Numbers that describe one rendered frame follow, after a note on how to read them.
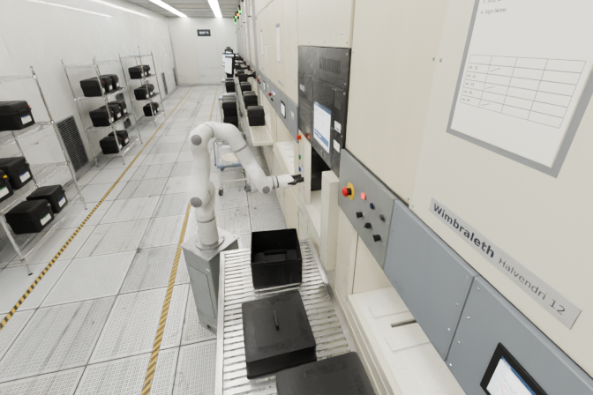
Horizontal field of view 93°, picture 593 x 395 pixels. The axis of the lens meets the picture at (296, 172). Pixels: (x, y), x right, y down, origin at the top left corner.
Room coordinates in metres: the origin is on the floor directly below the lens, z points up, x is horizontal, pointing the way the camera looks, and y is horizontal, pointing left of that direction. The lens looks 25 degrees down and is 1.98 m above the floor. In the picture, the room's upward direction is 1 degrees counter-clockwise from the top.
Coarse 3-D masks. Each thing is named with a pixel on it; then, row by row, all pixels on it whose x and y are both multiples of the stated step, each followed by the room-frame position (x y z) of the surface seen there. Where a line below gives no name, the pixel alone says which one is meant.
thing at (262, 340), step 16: (256, 304) 0.94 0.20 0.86; (272, 304) 0.94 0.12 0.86; (288, 304) 0.93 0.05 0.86; (256, 320) 0.85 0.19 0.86; (272, 320) 0.85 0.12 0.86; (288, 320) 0.85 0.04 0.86; (304, 320) 0.85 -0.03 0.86; (256, 336) 0.78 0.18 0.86; (272, 336) 0.78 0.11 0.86; (288, 336) 0.78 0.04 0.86; (304, 336) 0.78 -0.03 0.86; (256, 352) 0.71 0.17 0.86; (272, 352) 0.71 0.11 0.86; (288, 352) 0.71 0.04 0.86; (304, 352) 0.73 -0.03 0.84; (256, 368) 0.68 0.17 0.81; (272, 368) 0.69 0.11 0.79; (288, 368) 0.71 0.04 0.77
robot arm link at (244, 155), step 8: (240, 152) 1.49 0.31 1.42; (248, 152) 1.51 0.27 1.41; (240, 160) 1.50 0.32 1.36; (248, 160) 1.49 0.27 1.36; (256, 160) 1.53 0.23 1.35; (248, 168) 1.48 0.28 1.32; (256, 168) 1.47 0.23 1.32; (256, 176) 1.43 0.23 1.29; (264, 176) 1.44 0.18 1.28; (256, 184) 1.42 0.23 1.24; (264, 184) 1.43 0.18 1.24; (264, 192) 1.42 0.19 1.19
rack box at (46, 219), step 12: (24, 204) 2.58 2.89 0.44; (36, 204) 2.58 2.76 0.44; (48, 204) 2.67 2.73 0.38; (12, 216) 2.40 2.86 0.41; (24, 216) 2.41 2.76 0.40; (36, 216) 2.47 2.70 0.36; (48, 216) 2.60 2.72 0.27; (12, 228) 2.39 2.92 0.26; (24, 228) 2.41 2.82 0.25; (36, 228) 2.43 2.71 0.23
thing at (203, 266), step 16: (192, 240) 1.54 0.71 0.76; (224, 240) 1.54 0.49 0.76; (192, 256) 1.44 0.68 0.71; (208, 256) 1.39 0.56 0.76; (192, 272) 1.46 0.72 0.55; (208, 272) 1.37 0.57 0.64; (192, 288) 1.49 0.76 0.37; (208, 288) 1.38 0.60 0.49; (208, 304) 1.40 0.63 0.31; (208, 320) 1.43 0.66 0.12
